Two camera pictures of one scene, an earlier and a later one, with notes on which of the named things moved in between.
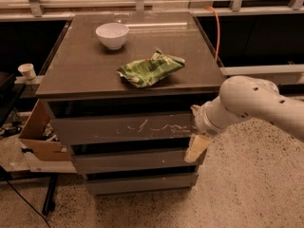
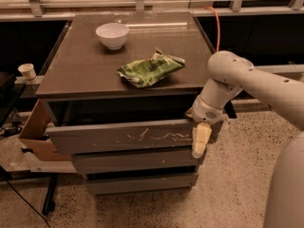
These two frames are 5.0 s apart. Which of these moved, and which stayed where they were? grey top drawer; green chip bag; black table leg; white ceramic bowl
Moved: grey top drawer
Stayed: black table leg; white ceramic bowl; green chip bag
